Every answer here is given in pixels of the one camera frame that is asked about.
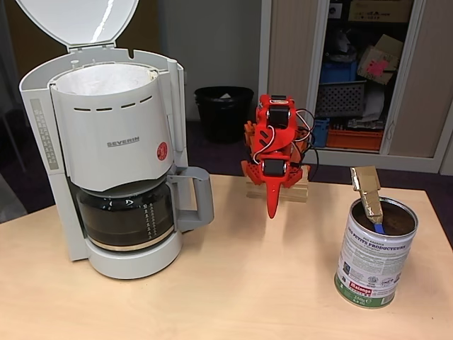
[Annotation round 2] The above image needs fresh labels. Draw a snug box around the blue wooden-handled scoop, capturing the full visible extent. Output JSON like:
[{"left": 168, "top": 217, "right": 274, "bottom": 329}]
[{"left": 350, "top": 165, "right": 387, "bottom": 234}]

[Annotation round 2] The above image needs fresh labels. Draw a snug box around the wooden robot base block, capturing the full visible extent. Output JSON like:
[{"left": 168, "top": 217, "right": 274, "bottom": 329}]
[{"left": 246, "top": 169, "right": 309, "bottom": 203}]

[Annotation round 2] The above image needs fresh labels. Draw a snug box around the white and green coffee tin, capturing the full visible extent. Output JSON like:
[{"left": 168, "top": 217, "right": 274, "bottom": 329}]
[{"left": 333, "top": 197, "right": 419, "bottom": 308}]

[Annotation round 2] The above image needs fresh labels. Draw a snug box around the white drip coffee maker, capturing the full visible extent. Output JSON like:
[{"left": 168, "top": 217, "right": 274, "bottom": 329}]
[{"left": 13, "top": 0, "right": 187, "bottom": 281}]

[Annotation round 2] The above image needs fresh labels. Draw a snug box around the white paper coffee filter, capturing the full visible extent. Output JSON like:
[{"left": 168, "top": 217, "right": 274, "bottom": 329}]
[{"left": 56, "top": 62, "right": 159, "bottom": 96}]

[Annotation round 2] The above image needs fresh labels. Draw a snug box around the small blue box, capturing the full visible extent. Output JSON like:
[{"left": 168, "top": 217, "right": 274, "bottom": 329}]
[{"left": 311, "top": 118, "right": 331, "bottom": 148}]

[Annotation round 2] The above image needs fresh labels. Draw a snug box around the black waste bin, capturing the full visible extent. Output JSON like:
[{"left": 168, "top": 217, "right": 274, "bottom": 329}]
[{"left": 193, "top": 86, "right": 255, "bottom": 145}]

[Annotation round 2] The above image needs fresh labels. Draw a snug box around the orange plastic crate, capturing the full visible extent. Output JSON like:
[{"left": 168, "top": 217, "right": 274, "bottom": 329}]
[{"left": 326, "top": 127, "right": 385, "bottom": 149}]

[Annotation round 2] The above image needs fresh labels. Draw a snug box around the grey perforated basket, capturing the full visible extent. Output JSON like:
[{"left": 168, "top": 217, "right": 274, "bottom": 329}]
[{"left": 316, "top": 80, "right": 367, "bottom": 118}]

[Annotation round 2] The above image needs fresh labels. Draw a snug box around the large blue plastic crate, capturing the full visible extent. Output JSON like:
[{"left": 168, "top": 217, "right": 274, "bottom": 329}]
[{"left": 320, "top": 62, "right": 358, "bottom": 84}]

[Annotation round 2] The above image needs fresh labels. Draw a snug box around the grey cabinet with beige doors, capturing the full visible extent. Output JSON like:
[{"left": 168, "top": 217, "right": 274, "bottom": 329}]
[{"left": 258, "top": 0, "right": 453, "bottom": 174}]

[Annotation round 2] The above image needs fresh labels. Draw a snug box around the white crumpled paper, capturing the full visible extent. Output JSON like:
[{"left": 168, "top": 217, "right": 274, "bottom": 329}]
[{"left": 360, "top": 84, "right": 386, "bottom": 123}]

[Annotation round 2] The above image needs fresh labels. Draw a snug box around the cardboard box with pink mark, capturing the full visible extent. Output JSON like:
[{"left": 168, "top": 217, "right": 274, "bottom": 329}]
[{"left": 356, "top": 33, "right": 404, "bottom": 86}]

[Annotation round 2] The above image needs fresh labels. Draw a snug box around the brown cardboard box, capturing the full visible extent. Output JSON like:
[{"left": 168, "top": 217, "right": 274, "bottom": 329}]
[{"left": 348, "top": 0, "right": 415, "bottom": 23}]

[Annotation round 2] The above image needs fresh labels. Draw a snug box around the white red servo cable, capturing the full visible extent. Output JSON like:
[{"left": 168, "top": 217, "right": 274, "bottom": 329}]
[{"left": 253, "top": 125, "right": 276, "bottom": 164}]

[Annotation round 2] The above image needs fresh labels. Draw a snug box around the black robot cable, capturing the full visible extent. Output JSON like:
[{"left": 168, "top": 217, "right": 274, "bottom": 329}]
[{"left": 295, "top": 109, "right": 320, "bottom": 181}]

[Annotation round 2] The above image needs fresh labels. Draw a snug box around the glass carafe with grey handle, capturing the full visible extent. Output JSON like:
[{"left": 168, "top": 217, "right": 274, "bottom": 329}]
[{"left": 76, "top": 166, "right": 216, "bottom": 253}]

